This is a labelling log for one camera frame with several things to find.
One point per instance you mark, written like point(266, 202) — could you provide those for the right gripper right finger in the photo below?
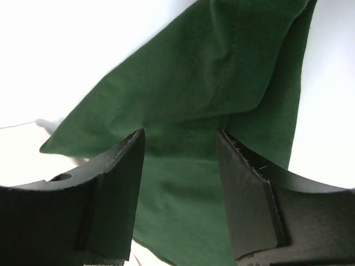
point(276, 217)

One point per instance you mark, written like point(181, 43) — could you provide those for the cream and green t-shirt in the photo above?
point(232, 65)

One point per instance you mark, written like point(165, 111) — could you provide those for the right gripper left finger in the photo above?
point(84, 216)

